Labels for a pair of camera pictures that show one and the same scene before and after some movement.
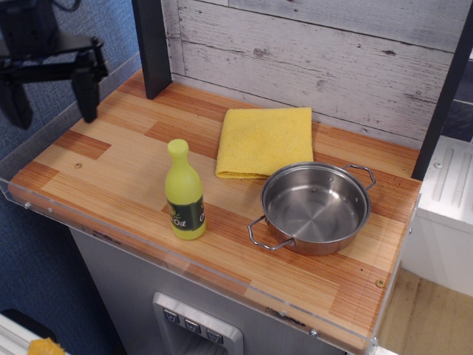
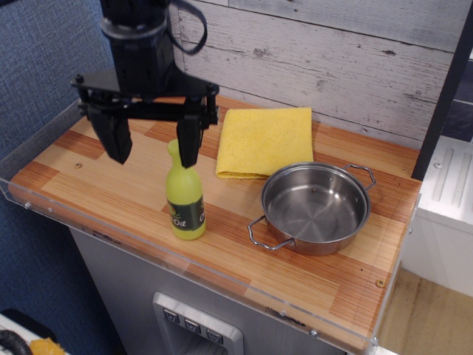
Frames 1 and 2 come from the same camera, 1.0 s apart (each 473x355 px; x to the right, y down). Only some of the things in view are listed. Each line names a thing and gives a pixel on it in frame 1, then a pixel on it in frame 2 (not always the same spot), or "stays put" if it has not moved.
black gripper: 14,100 -> 146,85
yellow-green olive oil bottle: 184,194 stays put
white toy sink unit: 440,245 stays put
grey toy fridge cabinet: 151,305 stays put
